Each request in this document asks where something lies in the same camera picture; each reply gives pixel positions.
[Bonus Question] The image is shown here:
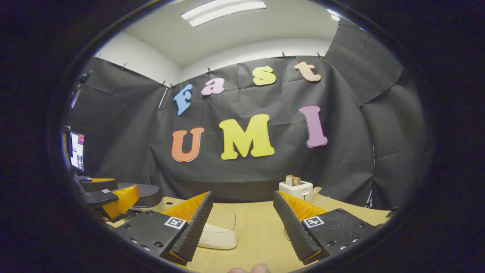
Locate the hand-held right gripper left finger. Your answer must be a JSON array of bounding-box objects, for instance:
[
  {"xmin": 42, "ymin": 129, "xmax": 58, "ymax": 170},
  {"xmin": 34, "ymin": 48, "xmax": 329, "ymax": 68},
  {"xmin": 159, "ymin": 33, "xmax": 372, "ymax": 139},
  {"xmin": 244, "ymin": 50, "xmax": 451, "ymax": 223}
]
[{"xmin": 114, "ymin": 191, "xmax": 214, "ymax": 266}]

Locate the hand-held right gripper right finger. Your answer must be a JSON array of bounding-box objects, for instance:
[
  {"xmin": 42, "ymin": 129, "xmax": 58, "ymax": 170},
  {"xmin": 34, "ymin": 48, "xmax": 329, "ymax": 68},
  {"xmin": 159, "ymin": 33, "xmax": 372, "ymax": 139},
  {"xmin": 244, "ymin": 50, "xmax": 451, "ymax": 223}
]
[{"xmin": 273, "ymin": 191, "xmax": 381, "ymax": 266}]

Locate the dark grey rice cooker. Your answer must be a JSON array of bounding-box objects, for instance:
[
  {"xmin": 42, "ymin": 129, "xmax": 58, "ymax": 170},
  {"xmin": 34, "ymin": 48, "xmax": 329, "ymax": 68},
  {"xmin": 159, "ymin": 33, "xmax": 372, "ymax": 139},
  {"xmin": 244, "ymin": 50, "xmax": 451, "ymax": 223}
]
[{"xmin": 117, "ymin": 183, "xmax": 164, "ymax": 209}]

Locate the computer monitor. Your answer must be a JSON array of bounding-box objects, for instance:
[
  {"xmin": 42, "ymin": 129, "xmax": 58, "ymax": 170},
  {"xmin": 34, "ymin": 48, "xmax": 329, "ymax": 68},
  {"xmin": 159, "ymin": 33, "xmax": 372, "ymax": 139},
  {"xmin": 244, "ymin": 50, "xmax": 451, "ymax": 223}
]
[{"xmin": 69, "ymin": 131, "xmax": 85, "ymax": 173}]

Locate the white toaster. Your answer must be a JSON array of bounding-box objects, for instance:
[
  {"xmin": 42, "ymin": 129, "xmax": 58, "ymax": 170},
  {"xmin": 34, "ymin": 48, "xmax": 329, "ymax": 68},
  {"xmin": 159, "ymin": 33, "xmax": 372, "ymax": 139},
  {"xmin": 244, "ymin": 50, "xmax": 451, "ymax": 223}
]
[{"xmin": 279, "ymin": 180, "xmax": 314, "ymax": 201}]

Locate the ceiling light panel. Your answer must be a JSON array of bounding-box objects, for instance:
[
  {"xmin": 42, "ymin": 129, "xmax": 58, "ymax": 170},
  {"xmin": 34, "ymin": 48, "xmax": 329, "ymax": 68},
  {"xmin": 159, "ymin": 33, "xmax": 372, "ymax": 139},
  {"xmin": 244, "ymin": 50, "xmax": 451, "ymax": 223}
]
[{"xmin": 181, "ymin": 0, "xmax": 267, "ymax": 28}]

